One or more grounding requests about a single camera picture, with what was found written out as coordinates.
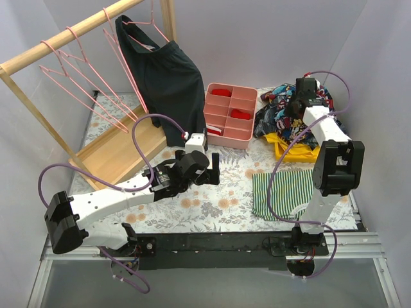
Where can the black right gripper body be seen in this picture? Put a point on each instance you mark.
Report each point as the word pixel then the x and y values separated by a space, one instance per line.
pixel 306 88

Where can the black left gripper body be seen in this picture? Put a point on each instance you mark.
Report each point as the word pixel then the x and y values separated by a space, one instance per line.
pixel 208 174

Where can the colourful comic print shorts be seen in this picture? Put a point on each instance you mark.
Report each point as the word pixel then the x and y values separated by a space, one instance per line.
pixel 272 118

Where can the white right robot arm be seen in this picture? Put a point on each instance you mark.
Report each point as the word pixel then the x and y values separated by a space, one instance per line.
pixel 337 169

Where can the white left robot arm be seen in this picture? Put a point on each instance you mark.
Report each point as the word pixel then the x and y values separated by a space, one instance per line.
pixel 72 221

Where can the green white striped shorts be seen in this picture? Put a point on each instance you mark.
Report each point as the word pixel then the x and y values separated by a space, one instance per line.
pixel 290 194

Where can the black shorts on hanger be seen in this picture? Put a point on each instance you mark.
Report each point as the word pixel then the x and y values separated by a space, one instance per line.
pixel 167 79

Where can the floral table mat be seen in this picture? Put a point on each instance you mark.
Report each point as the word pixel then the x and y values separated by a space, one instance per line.
pixel 228 207

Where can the red white sock lower compartment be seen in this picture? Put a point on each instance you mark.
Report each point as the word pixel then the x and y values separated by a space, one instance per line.
pixel 214 130

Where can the wooden clothes rack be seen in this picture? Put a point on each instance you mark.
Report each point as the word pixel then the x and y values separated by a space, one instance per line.
pixel 112 155

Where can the yellow garment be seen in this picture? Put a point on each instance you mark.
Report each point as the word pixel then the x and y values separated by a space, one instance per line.
pixel 298 153

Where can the red sock middle compartment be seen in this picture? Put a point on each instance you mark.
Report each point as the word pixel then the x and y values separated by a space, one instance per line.
pixel 238 114

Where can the pink divided organizer box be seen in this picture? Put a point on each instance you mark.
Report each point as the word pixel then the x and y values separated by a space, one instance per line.
pixel 237 133

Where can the red sock upper compartment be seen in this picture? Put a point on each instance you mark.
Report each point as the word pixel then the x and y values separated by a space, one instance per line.
pixel 221 92

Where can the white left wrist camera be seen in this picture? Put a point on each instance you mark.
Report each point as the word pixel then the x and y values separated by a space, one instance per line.
pixel 196 142

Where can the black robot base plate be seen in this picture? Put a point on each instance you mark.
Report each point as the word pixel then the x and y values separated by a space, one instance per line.
pixel 220 250

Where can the pink wire hanger middle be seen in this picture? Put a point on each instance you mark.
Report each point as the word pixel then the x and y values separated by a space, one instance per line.
pixel 116 100

